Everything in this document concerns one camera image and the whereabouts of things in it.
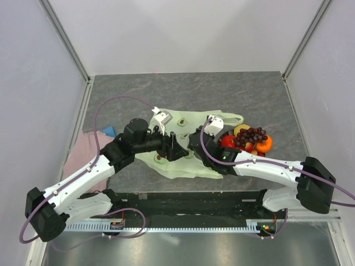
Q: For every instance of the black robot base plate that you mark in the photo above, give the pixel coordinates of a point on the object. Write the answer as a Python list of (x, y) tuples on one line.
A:
[(192, 208)]

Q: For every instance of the orange fruit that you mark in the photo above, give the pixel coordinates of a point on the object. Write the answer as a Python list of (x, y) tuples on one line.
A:
[(266, 145)]

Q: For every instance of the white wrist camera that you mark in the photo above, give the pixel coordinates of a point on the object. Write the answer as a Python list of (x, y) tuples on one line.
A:
[(214, 125), (160, 119)]

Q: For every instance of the small red yellow fruits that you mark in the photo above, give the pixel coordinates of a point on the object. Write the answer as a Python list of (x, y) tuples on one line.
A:
[(250, 148)]

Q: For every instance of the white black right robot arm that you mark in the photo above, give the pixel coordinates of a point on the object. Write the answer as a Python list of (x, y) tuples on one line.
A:
[(306, 184)]

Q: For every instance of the light blue cable duct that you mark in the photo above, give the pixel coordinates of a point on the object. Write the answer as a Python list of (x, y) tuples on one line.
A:
[(106, 227)]

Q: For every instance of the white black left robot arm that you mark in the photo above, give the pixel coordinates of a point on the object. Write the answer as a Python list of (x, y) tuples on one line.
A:
[(50, 210)]

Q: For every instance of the red apple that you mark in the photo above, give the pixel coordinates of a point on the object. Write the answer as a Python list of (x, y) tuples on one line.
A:
[(228, 141)]

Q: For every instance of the blue cloth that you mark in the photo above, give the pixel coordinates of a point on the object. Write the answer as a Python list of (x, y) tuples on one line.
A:
[(109, 131)]

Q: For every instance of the dark round fruit plate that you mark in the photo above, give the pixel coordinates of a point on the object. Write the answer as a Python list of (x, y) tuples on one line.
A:
[(230, 132)]

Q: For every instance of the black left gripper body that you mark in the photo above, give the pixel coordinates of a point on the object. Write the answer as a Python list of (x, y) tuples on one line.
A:
[(167, 151)]

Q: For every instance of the aluminium frame post left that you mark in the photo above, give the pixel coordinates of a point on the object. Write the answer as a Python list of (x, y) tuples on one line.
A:
[(63, 36)]

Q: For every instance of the aluminium frame post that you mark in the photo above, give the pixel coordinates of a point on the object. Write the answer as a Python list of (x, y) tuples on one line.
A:
[(306, 38), (63, 36)]

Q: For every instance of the purple grape bunch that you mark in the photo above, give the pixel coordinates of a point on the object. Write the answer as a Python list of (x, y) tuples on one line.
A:
[(249, 134)]

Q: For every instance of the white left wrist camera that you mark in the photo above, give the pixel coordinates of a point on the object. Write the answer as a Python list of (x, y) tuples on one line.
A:
[(160, 119)]

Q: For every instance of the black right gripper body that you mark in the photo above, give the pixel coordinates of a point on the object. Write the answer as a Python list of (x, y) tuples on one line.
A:
[(206, 162)]

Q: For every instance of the aluminium frame post right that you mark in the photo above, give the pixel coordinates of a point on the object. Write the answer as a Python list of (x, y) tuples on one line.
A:
[(306, 38)]

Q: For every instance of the green avocado print plastic bag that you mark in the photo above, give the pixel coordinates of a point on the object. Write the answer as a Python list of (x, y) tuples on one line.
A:
[(184, 123)]

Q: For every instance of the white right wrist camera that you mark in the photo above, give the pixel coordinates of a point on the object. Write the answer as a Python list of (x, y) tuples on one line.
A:
[(214, 125)]

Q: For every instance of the pink folded cloth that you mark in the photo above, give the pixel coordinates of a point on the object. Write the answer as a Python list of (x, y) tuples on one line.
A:
[(83, 151)]

